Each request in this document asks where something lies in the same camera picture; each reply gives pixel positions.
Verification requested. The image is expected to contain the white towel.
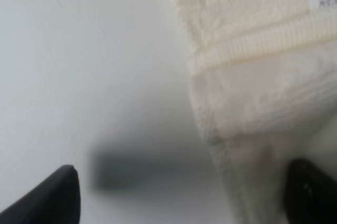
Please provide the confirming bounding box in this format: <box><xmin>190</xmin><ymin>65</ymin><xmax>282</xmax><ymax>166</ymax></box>
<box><xmin>174</xmin><ymin>0</ymin><xmax>336</xmax><ymax>223</ymax></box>

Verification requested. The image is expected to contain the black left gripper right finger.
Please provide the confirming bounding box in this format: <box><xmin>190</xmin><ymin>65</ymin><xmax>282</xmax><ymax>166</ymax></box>
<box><xmin>283</xmin><ymin>159</ymin><xmax>336</xmax><ymax>224</ymax></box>

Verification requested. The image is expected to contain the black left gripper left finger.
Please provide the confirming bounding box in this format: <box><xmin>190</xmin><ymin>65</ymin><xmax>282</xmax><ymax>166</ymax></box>
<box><xmin>1</xmin><ymin>165</ymin><xmax>80</xmax><ymax>224</ymax></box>

